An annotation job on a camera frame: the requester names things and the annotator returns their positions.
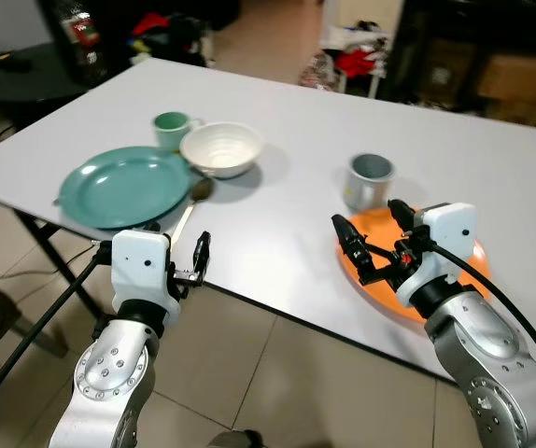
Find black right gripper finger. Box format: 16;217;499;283
331;214;378;285
387;199;421;246

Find orange plate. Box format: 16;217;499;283
335;206;490;324

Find green plate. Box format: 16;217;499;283
57;146;195;231

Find grey mug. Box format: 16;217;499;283
346;153;398;213

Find metal spoon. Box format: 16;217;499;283
169;176;216;247

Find green mug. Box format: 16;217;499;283
151;111;205;153

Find black metal table legs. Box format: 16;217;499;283
10;209;108;326

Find white ribbed bowl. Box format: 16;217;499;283
179;121;265;180

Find red cloth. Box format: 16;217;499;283
334;48;382;81

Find brown cardboard box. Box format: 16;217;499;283
477;54;536;128

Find colourful pile of bags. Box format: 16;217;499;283
126;11;215;64

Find white rack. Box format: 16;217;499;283
320;21;392;100

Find black round side table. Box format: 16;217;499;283
0;41;93;129

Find dark bottle with red label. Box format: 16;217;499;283
61;0;112;83

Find dark cabinet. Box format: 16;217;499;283
383;0;536;132

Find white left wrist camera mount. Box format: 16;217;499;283
109;230;190;311

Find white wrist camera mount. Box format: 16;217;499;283
414;201;480;283
109;230;190;311

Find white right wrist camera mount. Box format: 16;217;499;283
414;201;480;283

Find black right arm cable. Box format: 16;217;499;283
425;239;536;393

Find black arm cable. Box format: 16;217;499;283
0;241;115;430
425;239;536;393

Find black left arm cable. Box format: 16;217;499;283
0;241;115;430

